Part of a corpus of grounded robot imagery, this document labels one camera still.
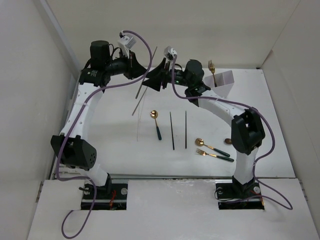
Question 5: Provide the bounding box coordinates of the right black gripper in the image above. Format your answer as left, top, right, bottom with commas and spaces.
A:
141, 57, 192, 92

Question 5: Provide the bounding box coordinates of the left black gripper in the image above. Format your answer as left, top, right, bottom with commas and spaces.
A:
105, 49, 148, 80

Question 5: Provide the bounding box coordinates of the thin silver chopstick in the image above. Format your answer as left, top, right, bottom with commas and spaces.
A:
131, 87, 148, 142

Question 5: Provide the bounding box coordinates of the black chopstick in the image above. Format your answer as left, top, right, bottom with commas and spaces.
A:
184, 110, 188, 149
169, 111, 175, 151

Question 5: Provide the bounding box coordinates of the gold fork green handle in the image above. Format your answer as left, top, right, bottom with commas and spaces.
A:
196, 148, 235, 163
212, 74, 218, 87

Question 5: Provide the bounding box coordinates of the rose gold fork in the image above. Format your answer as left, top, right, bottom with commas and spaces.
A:
208, 60, 216, 75

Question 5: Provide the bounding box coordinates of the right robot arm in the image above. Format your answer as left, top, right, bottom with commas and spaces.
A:
142, 59, 266, 198

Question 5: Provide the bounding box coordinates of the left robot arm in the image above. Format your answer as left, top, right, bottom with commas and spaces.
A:
50, 36, 147, 199

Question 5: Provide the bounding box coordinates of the white three-slot utensil container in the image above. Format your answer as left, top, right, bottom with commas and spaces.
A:
203, 70, 235, 98

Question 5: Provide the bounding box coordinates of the brown wooden spoon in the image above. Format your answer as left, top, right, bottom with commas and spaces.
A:
224, 138, 232, 145

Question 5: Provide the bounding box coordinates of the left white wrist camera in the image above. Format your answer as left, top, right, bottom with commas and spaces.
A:
117, 32, 137, 58

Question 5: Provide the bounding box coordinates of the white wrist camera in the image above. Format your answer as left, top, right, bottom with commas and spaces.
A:
117, 32, 137, 58
163, 46, 178, 61

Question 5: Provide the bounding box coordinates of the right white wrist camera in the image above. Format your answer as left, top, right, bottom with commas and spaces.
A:
163, 46, 178, 61

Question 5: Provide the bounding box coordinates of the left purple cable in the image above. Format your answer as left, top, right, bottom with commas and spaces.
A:
55, 29, 154, 238

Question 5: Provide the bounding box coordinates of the aluminium rail frame left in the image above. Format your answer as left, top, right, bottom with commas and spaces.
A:
48, 68, 95, 180

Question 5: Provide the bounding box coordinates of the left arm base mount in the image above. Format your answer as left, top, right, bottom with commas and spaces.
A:
78, 181, 128, 211

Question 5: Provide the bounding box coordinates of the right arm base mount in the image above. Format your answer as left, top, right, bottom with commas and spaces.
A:
214, 182, 265, 210

